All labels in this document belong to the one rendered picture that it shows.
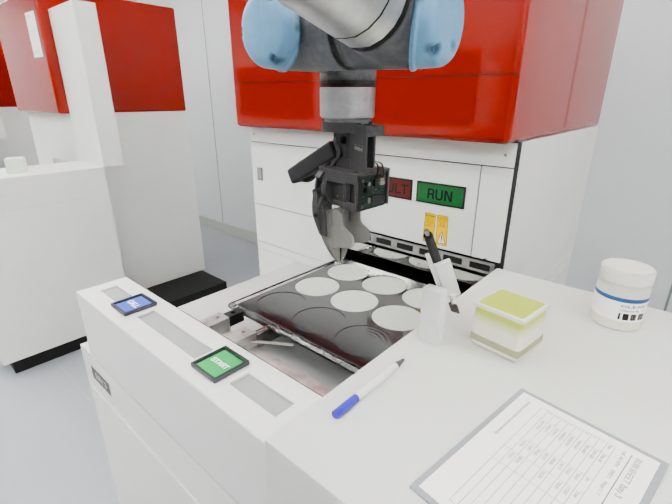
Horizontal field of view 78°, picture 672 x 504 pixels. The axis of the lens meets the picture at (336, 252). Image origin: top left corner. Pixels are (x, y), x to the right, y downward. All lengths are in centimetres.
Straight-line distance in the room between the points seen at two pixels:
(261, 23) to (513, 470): 50
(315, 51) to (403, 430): 40
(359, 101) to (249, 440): 43
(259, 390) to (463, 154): 62
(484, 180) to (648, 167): 150
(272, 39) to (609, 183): 206
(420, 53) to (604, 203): 204
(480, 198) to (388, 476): 62
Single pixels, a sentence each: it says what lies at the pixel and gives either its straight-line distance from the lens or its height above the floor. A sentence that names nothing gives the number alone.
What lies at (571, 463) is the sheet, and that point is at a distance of 50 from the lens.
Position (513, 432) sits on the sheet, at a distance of 51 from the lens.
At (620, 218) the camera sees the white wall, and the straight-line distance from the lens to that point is 239.
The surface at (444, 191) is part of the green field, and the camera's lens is 94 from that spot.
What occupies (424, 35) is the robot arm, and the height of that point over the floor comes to 135.
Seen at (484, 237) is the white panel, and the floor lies 102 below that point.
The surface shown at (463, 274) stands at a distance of 96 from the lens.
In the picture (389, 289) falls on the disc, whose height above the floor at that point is 90.
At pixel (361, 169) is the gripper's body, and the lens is 57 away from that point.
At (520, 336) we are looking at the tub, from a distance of 60.
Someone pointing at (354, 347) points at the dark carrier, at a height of 90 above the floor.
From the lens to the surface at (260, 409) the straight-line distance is 52.
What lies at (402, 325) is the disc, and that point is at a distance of 80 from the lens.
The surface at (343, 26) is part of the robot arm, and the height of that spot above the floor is 135.
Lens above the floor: 130
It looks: 20 degrees down
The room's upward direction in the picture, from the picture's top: straight up
